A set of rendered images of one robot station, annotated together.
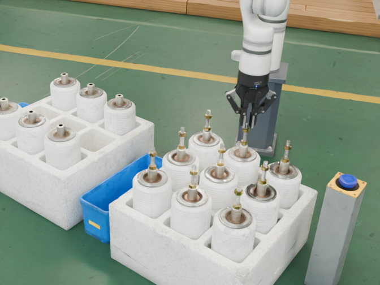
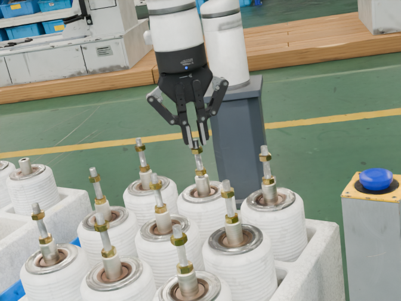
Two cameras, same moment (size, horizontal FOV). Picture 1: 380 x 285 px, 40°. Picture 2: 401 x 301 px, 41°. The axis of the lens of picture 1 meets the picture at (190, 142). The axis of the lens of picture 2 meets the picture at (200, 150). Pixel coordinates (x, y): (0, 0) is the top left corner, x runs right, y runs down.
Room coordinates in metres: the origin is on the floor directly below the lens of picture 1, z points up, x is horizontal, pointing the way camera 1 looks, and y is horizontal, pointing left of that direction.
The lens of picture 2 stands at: (0.36, -0.17, 0.63)
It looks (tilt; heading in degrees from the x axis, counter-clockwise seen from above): 21 degrees down; 1
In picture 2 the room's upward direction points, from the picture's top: 10 degrees counter-clockwise
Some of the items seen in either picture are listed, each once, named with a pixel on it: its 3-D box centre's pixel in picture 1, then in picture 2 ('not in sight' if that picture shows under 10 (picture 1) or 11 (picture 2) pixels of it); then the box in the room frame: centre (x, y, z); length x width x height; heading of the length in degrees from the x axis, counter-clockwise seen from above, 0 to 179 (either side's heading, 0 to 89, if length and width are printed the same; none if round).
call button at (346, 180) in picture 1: (347, 181); (376, 181); (0.96, -0.36, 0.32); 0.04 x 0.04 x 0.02
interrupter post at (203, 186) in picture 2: (242, 150); (203, 185); (1.16, -0.14, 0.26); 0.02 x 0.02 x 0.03
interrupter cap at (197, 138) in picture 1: (206, 139); (148, 186); (1.22, -0.04, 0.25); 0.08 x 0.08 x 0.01
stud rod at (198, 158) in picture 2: (245, 136); (199, 161); (1.16, -0.14, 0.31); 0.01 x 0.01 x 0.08
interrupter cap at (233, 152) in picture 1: (242, 154); (204, 192); (1.16, -0.14, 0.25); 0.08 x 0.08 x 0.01
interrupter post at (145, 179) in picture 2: (206, 135); (147, 179); (1.22, -0.04, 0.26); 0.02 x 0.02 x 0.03
